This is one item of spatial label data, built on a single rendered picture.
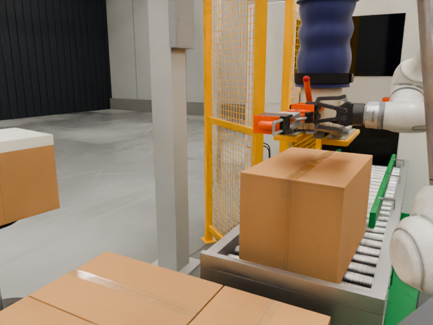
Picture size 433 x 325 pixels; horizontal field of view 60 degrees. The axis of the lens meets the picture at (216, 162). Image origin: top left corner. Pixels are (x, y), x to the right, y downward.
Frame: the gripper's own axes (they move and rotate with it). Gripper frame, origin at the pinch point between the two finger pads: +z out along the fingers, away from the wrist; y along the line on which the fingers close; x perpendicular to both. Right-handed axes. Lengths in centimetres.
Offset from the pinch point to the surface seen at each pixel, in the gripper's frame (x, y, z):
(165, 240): 57, 96, 104
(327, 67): 16.3, -15.7, -3.6
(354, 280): 9, 66, -21
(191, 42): 71, -32, 89
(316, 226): -5.2, 40.2, -7.8
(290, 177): -2.3, 24.2, 3.5
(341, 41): 19.7, -25.1, -7.6
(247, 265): -12, 59, 16
